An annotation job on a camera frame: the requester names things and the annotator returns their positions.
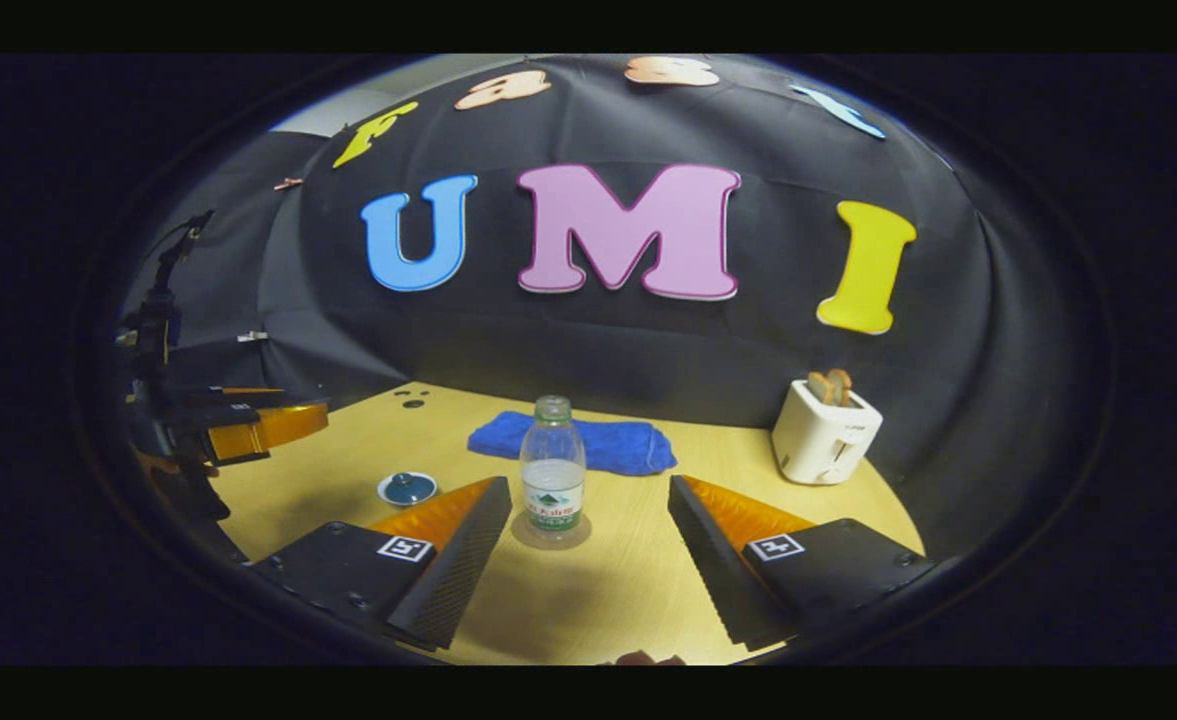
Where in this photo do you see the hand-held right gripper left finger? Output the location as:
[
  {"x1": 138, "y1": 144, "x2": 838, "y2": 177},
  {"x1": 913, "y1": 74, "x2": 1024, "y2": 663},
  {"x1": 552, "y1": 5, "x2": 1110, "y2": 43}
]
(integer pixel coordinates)
[{"x1": 251, "y1": 476, "x2": 514, "y2": 651}]

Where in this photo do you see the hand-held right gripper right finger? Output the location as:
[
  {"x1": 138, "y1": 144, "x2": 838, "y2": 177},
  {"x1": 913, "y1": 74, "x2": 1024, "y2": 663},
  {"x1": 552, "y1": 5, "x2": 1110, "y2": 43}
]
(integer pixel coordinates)
[{"x1": 667, "y1": 475, "x2": 939, "y2": 651}]

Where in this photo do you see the round brown coaster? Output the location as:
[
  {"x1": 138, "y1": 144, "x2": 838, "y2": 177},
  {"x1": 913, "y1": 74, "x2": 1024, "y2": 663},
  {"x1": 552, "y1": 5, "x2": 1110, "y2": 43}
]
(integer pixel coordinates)
[{"x1": 510, "y1": 510, "x2": 594, "y2": 551}]

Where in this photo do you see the teal ceramic teacup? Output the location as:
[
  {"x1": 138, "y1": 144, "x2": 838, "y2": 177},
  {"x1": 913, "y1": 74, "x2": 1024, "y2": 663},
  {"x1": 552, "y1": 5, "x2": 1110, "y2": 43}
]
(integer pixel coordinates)
[{"x1": 377, "y1": 473, "x2": 440, "y2": 508}]

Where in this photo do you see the clear plastic water bottle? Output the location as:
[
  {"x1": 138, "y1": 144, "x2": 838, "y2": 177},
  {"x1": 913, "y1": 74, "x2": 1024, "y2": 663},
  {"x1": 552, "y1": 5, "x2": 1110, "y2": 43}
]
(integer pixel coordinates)
[{"x1": 519, "y1": 395, "x2": 587, "y2": 542}]

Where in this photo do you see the blue towel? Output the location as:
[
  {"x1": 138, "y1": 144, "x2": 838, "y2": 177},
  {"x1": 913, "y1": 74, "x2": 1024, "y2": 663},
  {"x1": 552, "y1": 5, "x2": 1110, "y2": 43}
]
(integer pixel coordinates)
[{"x1": 467, "y1": 410, "x2": 678, "y2": 477}]

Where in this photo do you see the white toaster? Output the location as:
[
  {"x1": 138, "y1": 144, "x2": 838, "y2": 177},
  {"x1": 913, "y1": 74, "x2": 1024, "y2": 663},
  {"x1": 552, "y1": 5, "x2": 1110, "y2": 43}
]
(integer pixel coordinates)
[{"x1": 772, "y1": 378, "x2": 884, "y2": 487}]

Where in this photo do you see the black backdrop cloth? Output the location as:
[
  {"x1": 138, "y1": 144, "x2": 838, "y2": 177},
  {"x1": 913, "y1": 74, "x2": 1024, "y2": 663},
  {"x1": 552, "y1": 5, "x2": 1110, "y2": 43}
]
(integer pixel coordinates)
[{"x1": 120, "y1": 55, "x2": 1099, "y2": 561}]

